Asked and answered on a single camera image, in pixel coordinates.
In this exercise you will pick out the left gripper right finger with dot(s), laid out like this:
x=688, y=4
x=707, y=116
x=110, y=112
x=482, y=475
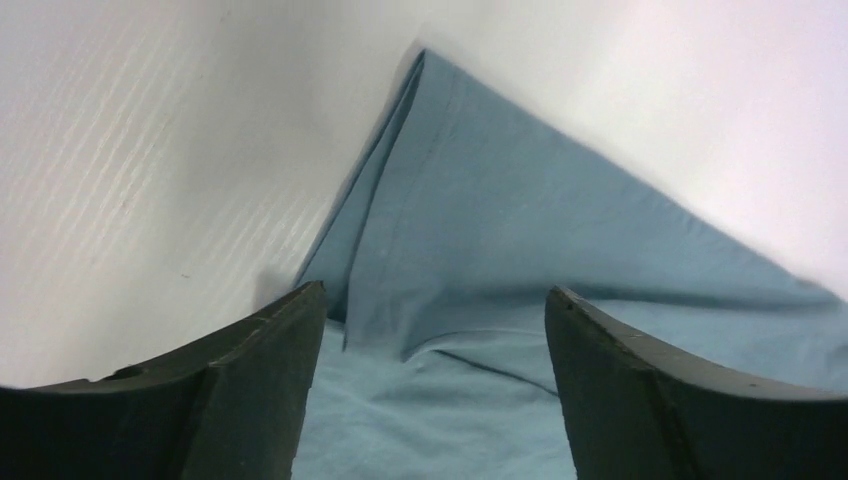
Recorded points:
x=636, y=407

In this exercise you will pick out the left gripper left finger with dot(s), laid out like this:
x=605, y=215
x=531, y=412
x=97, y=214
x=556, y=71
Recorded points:
x=230, y=405

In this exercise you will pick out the blue-grey t-shirt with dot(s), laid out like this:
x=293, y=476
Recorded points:
x=465, y=213

